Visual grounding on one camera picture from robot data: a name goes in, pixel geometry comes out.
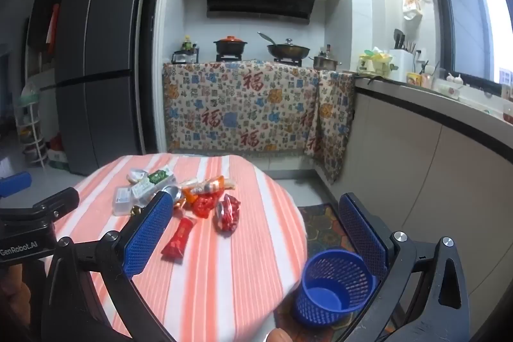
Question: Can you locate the hanging yellow white bag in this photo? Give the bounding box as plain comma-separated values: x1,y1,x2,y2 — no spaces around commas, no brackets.
402,0,425,21

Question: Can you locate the table with striped tablecloth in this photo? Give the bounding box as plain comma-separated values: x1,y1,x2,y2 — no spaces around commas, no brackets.
44,153,309,342

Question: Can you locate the white utensil holder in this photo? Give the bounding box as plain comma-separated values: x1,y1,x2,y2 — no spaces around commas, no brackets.
389,29,420,82

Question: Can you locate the red wrapper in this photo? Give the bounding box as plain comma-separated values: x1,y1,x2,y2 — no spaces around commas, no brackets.
193,193,220,219

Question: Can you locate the crushed orange soda can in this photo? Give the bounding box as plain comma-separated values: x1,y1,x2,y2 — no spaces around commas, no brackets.
162,185,200,207

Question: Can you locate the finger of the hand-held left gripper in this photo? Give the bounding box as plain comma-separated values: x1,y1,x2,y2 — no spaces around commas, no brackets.
0,171,33,198

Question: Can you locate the red hanging cloth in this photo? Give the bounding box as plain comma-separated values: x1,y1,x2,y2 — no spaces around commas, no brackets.
46,3,61,55

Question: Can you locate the grey refrigerator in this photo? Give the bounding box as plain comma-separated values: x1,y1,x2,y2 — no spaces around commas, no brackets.
54,0,156,176

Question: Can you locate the window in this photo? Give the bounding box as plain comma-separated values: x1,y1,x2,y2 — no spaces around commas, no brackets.
417,0,513,86

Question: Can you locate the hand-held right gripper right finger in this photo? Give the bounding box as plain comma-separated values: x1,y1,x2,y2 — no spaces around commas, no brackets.
339,192,471,342

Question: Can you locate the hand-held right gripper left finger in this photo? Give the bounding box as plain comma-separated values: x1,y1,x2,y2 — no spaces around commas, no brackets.
40,190,177,342

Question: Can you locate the large patterned cloth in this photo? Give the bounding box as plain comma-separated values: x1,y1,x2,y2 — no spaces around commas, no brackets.
162,59,321,161

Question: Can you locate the kitchen counter with cabinets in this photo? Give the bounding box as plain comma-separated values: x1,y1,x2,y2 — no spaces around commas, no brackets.
334,74,513,330

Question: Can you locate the black pot with orange lid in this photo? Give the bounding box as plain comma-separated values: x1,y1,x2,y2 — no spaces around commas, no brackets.
213,36,248,56

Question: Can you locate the white storage rack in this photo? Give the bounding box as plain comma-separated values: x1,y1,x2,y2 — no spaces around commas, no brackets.
15,85,49,167

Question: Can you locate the small steel pot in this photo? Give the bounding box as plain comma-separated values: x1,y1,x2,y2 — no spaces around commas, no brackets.
313,49,342,71

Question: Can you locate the green white milk carton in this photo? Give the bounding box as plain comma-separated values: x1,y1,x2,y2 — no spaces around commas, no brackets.
131,165,176,202

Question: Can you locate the blue plastic mesh basket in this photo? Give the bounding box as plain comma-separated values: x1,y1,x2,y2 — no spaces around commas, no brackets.
292,249,378,327

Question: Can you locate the orange sausage packet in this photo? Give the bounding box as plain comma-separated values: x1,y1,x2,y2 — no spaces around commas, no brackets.
188,175,226,195

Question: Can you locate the narrow patterned cloth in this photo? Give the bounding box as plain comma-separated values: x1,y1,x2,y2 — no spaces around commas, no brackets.
305,70,357,185

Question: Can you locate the red silver packet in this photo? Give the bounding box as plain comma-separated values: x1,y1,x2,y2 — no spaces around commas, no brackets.
215,194,242,234

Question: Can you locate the pale yellow container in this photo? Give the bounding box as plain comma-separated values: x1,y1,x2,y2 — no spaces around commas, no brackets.
357,46,396,77

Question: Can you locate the wok with glass lid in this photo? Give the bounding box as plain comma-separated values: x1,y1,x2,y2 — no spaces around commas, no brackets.
257,31,312,61

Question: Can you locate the long red sausage packet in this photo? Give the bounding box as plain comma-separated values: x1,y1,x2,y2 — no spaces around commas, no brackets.
161,216,198,259

